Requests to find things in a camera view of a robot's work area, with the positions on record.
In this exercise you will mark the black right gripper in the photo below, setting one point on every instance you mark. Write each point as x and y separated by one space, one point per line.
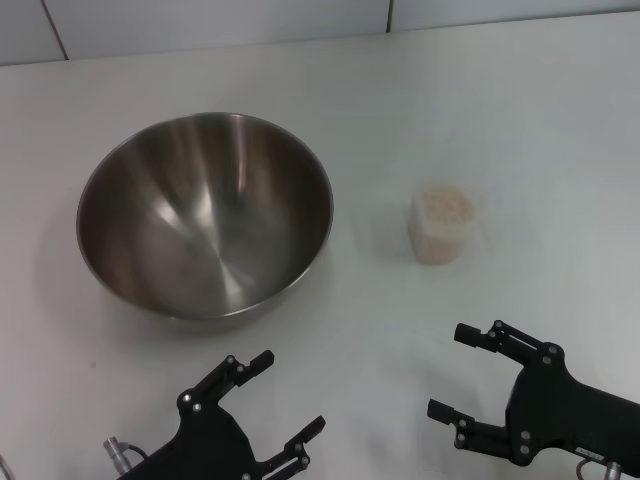
545 405

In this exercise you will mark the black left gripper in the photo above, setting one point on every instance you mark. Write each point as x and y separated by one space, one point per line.
205 445

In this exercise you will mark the clear plastic cup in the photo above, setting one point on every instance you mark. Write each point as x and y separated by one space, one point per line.
421 247

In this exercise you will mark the stainless steel mixing bowl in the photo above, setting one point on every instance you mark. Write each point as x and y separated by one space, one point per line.
200 220

